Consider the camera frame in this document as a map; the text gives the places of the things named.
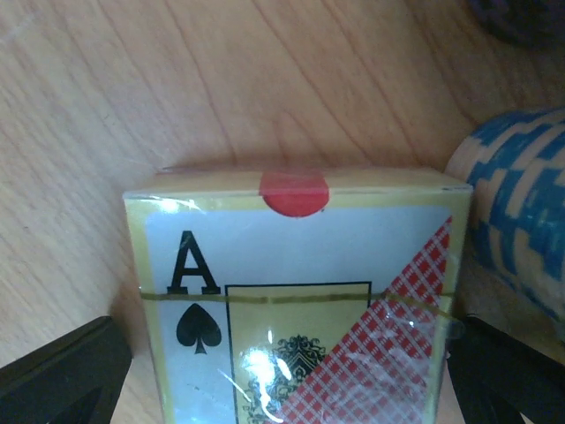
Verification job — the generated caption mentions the clear wrapped chip stack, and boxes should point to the clear wrapped chip stack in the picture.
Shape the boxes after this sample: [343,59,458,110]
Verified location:
[445,108,564,322]

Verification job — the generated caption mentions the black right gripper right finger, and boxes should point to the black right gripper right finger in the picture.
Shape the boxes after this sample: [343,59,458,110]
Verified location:
[448,316,564,423]

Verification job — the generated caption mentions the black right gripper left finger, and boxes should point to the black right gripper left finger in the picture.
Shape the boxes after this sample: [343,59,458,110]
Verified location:
[1,316,132,423]

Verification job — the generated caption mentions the red playing card deck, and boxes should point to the red playing card deck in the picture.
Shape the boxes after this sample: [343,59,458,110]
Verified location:
[124,169,472,423]

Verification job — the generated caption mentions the purple poker chip stack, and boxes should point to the purple poker chip stack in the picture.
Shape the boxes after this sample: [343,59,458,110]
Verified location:
[468,0,564,47]

